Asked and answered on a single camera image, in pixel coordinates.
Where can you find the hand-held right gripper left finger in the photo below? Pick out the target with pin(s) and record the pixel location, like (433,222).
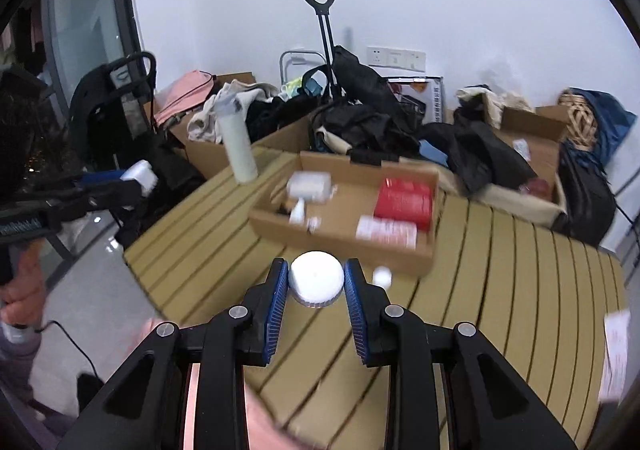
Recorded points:
(275,310)

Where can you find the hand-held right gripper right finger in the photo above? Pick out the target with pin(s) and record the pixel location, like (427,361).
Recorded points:
(356,310)

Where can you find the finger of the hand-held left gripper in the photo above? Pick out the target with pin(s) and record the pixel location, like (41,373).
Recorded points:
(95,200)
(102,177)

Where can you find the white charger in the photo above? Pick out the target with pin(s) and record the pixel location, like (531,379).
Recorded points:
(140,178)

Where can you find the white pink printed box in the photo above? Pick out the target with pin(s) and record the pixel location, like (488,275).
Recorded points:
(385,231)

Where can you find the shallow cardboard box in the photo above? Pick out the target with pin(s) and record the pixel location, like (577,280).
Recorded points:
(340,225)

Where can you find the red box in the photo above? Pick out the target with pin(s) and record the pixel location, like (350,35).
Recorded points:
(402,202)

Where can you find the translucent plastic box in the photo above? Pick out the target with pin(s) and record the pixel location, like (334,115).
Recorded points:
(310,186)

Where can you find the person's left forearm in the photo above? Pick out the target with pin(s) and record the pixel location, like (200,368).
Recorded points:
(15,360)

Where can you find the person's left hand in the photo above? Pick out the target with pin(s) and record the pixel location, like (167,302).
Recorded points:
(22,292)

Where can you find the black stroller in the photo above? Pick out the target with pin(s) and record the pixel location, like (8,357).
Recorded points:
(100,120)

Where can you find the small white bottle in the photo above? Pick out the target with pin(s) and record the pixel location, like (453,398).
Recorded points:
(298,211)

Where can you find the large cardboard box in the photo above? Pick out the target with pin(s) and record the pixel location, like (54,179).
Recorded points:
(210,155)

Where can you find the pink bag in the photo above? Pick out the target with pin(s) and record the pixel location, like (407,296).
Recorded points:
(182,93)

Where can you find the pink puffer jacket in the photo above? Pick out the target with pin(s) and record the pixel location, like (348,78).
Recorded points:
(265,427)

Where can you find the beige cloth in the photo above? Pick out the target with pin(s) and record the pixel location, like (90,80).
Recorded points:
(220,110)

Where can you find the white thermos bottle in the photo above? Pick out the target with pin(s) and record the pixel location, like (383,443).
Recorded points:
(237,145)

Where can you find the glass sliding door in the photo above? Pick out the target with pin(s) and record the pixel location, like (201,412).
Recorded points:
(80,15)

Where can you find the pile of black clothes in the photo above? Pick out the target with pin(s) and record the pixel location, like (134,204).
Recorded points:
(365,128)

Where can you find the black jacket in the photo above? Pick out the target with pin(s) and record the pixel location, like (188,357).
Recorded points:
(480,155)

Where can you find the yellow green cloth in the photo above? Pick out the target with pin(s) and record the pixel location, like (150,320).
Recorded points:
(292,90)

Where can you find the printed product box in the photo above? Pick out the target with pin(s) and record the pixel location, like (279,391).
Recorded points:
(425,95)

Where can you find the black fabric bag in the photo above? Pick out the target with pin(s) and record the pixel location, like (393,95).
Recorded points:
(360,75)

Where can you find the open cardboard box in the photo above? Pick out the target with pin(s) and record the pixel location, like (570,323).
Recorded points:
(537,143)

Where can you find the beige tote bag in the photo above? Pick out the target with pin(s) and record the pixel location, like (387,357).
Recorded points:
(500,103)

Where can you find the black backpack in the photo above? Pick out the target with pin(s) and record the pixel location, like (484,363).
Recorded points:
(587,195)

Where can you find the printed paper slips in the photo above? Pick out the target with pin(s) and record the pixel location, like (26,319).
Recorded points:
(615,355)

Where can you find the blue bag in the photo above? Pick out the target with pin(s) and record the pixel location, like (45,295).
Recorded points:
(612,123)

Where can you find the white metal stool frame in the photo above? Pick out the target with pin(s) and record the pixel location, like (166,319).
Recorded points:
(292,55)

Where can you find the white wall sockets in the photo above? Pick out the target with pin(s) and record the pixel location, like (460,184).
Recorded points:
(395,58)

